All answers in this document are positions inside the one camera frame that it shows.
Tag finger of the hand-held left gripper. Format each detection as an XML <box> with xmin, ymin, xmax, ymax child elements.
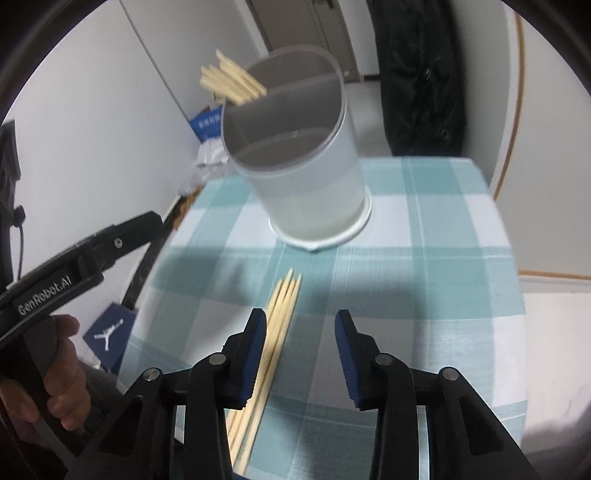
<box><xmin>90</xmin><ymin>211</ymin><xmax>165</xmax><ymax>268</ymax></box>

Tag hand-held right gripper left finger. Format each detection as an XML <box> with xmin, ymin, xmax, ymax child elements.
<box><xmin>78</xmin><ymin>308</ymin><xmax>269</xmax><ymax>480</ymax></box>

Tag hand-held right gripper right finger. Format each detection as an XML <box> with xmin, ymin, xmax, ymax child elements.
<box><xmin>335</xmin><ymin>309</ymin><xmax>543</xmax><ymax>480</ymax></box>

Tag pale bamboo chopstick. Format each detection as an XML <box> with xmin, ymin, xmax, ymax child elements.
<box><xmin>233</xmin><ymin>275</ymin><xmax>298</xmax><ymax>455</ymax></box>
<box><xmin>228</xmin><ymin>269</ymin><xmax>293</xmax><ymax>446</ymax></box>
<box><xmin>225</xmin><ymin>277</ymin><xmax>285</xmax><ymax>435</ymax></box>
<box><xmin>236</xmin><ymin>273</ymin><xmax>304</xmax><ymax>464</ymax></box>

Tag translucent plastic utensil holder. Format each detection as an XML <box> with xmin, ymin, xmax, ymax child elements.
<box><xmin>221</xmin><ymin>44</ymin><xmax>374</xmax><ymax>252</ymax></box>

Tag bunch of wooden chopsticks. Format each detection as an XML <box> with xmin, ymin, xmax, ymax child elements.
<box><xmin>199</xmin><ymin>50</ymin><xmax>269</xmax><ymax>106</ymax></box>

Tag person's left hand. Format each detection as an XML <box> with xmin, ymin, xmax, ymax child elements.
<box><xmin>0</xmin><ymin>314</ymin><xmax>92</xmax><ymax>432</ymax></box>

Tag blue shoe box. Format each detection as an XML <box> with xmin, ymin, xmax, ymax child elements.
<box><xmin>82</xmin><ymin>302</ymin><xmax>139</xmax><ymax>374</ymax></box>

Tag grey plastic bags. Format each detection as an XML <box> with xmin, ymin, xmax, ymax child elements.
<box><xmin>178</xmin><ymin>141</ymin><xmax>232</xmax><ymax>197</ymax></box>

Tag blue cardboard box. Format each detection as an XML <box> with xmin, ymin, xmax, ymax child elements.
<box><xmin>187</xmin><ymin>105</ymin><xmax>225</xmax><ymax>146</ymax></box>

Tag teal checked tablecloth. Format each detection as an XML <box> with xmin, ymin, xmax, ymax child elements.
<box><xmin>117</xmin><ymin>156</ymin><xmax>527</xmax><ymax>480</ymax></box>

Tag grey door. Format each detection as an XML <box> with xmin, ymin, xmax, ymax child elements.
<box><xmin>247</xmin><ymin>0</ymin><xmax>361</xmax><ymax>84</ymax></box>

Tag black coat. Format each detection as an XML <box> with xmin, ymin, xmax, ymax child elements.
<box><xmin>369</xmin><ymin>0</ymin><xmax>467</xmax><ymax>158</ymax></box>

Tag black cable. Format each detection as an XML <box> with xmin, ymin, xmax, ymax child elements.
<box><xmin>13</xmin><ymin>207</ymin><xmax>27</xmax><ymax>282</ymax></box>

